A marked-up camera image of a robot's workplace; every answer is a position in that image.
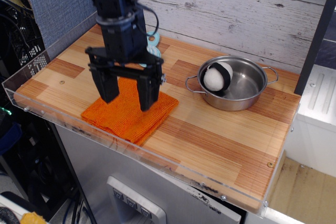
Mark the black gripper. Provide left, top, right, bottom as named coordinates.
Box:
left=85, top=11, right=166, bottom=111

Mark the orange cloth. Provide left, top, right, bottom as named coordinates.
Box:
left=81, top=78, right=179, bottom=145

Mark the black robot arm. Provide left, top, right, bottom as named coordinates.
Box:
left=85, top=0, right=165, bottom=111

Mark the small stainless steel pot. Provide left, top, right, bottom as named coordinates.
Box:
left=185, top=56, right=279, bottom=111

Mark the light blue scrub brush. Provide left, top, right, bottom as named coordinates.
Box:
left=147, top=31, right=161, bottom=58

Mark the white ball with black band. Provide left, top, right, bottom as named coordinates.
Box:
left=203, top=62, right=233, bottom=92

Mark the clear acrylic table guard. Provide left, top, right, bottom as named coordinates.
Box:
left=3, top=26, right=300, bottom=216

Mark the silver toy dispenser panel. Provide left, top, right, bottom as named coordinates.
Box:
left=107, top=176, right=167, bottom=223

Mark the white toy sink unit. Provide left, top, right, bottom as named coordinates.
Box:
left=284, top=65, right=335, bottom=177

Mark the dark grey right post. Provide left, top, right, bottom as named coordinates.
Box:
left=294, top=0, right=335, bottom=95

